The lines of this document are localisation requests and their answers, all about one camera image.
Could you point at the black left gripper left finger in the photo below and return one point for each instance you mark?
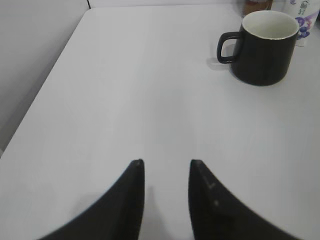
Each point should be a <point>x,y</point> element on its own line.
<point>117,215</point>

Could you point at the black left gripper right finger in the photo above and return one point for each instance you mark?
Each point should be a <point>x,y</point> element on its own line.
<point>216,214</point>

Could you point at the black mug white inside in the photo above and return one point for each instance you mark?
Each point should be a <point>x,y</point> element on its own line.
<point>261,51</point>

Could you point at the brown coffee drink bottle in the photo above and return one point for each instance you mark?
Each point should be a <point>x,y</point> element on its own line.
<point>251,6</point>

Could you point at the white blueberry yogurt carton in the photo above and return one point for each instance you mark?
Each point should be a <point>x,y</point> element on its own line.
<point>305,12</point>

